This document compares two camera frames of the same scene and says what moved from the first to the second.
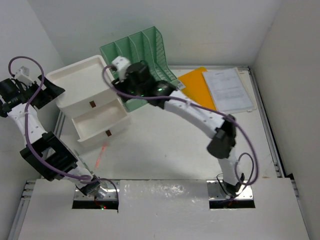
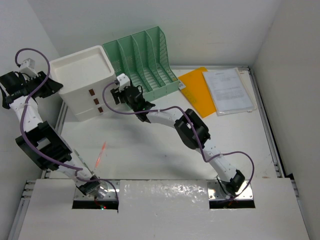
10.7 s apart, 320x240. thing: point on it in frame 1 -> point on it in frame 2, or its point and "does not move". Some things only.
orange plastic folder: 196,88 does not move
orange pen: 98,159 does not move
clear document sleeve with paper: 229,92 does not move
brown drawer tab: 108,133 -> 96,101
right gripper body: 127,86 -> 123,96
